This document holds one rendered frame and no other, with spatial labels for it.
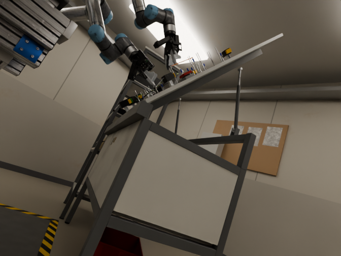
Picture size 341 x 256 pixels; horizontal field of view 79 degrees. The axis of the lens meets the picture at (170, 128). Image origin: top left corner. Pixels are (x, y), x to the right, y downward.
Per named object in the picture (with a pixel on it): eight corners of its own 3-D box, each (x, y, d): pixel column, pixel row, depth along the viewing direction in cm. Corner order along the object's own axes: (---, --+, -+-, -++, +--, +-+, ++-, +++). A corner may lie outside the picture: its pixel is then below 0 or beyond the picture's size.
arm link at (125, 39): (115, 45, 124) (127, 37, 124) (125, 59, 122) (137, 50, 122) (110, 37, 116) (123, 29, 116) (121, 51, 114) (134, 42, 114)
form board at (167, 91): (108, 129, 194) (107, 127, 194) (190, 87, 236) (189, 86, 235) (146, 103, 87) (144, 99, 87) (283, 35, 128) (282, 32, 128)
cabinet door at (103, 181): (98, 208, 79) (140, 118, 90) (90, 186, 129) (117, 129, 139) (104, 210, 80) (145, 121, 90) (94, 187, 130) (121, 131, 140)
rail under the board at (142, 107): (136, 112, 85) (142, 99, 87) (103, 133, 192) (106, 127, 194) (147, 118, 87) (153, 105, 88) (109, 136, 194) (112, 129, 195)
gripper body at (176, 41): (182, 51, 123) (180, 32, 124) (170, 49, 119) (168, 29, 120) (175, 57, 130) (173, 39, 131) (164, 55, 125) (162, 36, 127)
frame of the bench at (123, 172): (42, 339, 65) (144, 117, 86) (64, 221, 172) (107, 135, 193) (193, 354, 85) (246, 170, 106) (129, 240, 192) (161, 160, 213)
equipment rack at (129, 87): (58, 218, 174) (145, 45, 222) (62, 201, 229) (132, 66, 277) (113, 234, 190) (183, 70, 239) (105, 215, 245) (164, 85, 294)
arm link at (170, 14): (157, 11, 127) (168, 17, 132) (159, 28, 126) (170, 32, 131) (165, 4, 121) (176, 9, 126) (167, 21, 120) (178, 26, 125)
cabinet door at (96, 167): (91, 186, 129) (118, 130, 140) (87, 176, 179) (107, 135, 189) (94, 187, 130) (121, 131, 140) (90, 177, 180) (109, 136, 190)
